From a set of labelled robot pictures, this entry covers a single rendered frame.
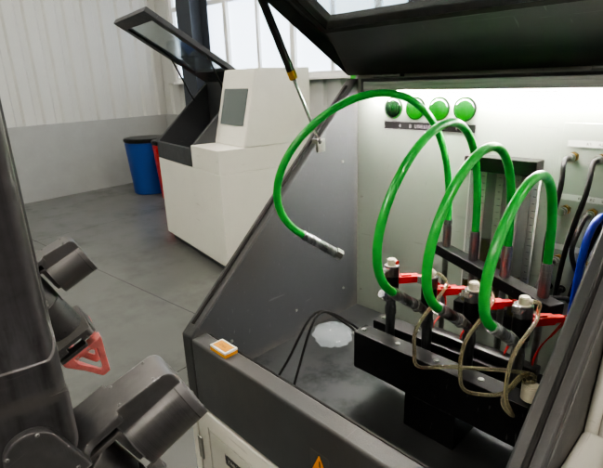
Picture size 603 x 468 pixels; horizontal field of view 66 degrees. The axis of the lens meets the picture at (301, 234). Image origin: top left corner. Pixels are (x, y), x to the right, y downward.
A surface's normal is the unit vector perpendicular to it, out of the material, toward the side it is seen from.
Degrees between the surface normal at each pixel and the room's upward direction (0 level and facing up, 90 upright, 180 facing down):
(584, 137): 90
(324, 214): 90
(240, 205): 90
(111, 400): 27
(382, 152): 90
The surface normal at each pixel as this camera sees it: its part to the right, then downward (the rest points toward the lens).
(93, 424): -0.40, -0.75
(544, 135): -0.72, 0.24
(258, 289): 0.70, 0.20
